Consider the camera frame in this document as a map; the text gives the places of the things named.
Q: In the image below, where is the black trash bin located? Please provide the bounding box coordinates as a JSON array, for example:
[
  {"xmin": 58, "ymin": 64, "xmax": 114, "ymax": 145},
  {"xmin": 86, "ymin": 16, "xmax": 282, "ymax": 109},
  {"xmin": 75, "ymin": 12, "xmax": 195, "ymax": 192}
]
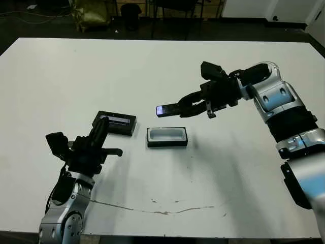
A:
[{"xmin": 120, "ymin": 4, "xmax": 142, "ymax": 32}]

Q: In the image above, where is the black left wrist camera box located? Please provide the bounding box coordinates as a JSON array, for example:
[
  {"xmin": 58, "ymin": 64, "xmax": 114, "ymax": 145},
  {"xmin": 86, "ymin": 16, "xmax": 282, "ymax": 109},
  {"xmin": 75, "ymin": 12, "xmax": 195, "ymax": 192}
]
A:
[{"xmin": 45, "ymin": 132, "xmax": 70, "ymax": 160}]

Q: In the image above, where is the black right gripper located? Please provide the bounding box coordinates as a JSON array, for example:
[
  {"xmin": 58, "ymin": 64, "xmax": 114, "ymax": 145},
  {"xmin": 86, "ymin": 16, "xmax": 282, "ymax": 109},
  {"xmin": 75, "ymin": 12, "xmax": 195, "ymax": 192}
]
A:
[{"xmin": 178, "ymin": 76, "xmax": 241, "ymax": 120}]

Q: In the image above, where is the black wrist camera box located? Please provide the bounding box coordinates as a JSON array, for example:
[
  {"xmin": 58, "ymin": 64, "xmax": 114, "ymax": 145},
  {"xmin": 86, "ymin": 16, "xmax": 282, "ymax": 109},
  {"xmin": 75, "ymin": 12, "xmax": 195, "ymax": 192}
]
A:
[
  {"xmin": 45, "ymin": 132, "xmax": 70, "ymax": 160},
  {"xmin": 200, "ymin": 60, "xmax": 229, "ymax": 82}
]

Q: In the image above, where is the black bar-shaped camera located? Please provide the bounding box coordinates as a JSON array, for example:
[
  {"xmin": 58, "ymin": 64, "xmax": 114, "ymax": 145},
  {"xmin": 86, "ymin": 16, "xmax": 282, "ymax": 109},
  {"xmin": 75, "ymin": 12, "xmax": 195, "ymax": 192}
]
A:
[{"xmin": 155, "ymin": 103, "xmax": 182, "ymax": 118}]

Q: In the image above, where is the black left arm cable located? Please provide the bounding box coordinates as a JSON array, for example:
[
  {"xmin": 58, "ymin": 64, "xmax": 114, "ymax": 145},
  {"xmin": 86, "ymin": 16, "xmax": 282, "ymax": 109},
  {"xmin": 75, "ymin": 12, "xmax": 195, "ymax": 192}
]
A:
[{"xmin": 46, "ymin": 164, "xmax": 68, "ymax": 213}]

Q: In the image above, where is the black box base white tray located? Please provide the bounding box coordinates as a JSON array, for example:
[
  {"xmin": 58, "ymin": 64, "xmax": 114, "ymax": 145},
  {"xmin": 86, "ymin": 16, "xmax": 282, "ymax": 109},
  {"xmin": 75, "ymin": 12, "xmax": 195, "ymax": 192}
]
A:
[{"xmin": 146, "ymin": 126, "xmax": 189, "ymax": 149}]

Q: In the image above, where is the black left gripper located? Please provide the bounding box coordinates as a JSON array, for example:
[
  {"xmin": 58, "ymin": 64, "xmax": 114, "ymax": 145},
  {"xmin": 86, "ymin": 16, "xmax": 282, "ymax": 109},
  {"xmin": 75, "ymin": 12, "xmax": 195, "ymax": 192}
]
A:
[{"xmin": 66, "ymin": 116, "xmax": 124, "ymax": 176}]

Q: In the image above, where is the white floor cable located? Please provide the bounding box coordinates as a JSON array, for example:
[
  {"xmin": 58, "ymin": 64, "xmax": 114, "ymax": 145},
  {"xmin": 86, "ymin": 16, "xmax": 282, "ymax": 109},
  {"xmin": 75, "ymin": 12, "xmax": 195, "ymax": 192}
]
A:
[{"xmin": 0, "ymin": 10, "xmax": 74, "ymax": 25}]

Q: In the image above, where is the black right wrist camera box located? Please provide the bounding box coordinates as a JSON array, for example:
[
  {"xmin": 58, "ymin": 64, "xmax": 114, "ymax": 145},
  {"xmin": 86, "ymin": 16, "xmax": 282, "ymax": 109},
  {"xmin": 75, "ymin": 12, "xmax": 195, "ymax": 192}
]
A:
[{"xmin": 200, "ymin": 60, "xmax": 229, "ymax": 82}]

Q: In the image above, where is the black box lid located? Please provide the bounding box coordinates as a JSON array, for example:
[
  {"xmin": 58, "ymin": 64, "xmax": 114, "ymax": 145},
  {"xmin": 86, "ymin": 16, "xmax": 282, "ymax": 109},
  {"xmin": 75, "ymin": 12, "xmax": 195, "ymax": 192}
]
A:
[{"xmin": 91, "ymin": 110, "xmax": 137, "ymax": 137}]

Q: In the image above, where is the white door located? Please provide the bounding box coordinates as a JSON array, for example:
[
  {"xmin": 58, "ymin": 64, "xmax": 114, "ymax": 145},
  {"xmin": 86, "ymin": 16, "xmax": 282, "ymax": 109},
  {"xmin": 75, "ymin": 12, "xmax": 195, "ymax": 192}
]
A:
[{"xmin": 304, "ymin": 0, "xmax": 325, "ymax": 34}]

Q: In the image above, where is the yellow-green plastic bag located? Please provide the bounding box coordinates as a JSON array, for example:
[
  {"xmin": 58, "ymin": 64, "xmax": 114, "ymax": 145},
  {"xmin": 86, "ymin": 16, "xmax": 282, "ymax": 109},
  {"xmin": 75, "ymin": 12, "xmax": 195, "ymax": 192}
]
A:
[{"xmin": 71, "ymin": 0, "xmax": 110, "ymax": 33}]

